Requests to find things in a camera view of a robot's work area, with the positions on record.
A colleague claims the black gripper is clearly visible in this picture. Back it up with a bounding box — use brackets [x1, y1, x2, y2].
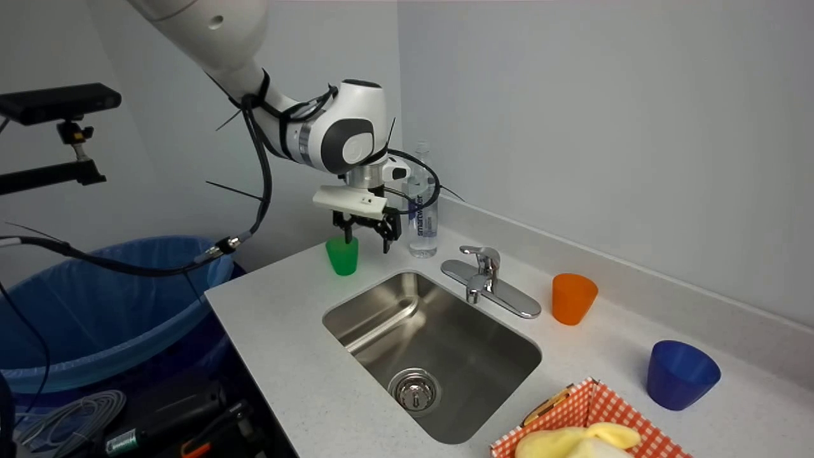
[311, 181, 406, 256]

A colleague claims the green plastic cup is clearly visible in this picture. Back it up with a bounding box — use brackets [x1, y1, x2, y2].
[323, 235, 362, 277]

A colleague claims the orange plastic cup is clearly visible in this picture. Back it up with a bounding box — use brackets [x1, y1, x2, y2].
[549, 272, 601, 329]

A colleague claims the blue plastic cup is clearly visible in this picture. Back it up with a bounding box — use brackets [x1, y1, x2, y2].
[643, 339, 724, 415]

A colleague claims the clear plastic water bottle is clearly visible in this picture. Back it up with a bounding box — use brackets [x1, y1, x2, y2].
[406, 143, 445, 259]

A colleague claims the chrome sink faucet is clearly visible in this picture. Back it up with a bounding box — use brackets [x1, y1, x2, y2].
[439, 245, 546, 324]

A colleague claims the stainless steel sink basin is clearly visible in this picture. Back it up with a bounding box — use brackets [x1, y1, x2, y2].
[320, 270, 546, 449]

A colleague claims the metal sink drain strainer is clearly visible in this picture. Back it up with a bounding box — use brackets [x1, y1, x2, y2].
[387, 363, 445, 415]

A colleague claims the blue lined trash bin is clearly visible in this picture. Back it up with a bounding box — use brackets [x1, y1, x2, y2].
[0, 235, 245, 401]

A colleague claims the orange checkered paper basket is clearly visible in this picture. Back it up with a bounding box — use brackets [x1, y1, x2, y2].
[488, 376, 694, 458]

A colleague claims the yellow soft food toy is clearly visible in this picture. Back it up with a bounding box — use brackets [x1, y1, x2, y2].
[515, 419, 643, 458]

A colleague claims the grey mesh disc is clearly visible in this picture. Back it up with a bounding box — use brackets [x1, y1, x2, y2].
[10, 386, 131, 458]

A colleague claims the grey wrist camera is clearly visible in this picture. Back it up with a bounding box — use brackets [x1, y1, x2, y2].
[380, 155, 421, 192]

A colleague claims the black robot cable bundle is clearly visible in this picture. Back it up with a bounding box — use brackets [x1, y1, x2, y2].
[0, 71, 277, 279]

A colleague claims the black camera stand clamp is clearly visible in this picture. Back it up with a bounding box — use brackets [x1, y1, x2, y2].
[0, 117, 109, 198]

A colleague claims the black stereo camera bar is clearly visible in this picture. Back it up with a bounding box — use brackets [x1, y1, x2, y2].
[0, 82, 125, 131]

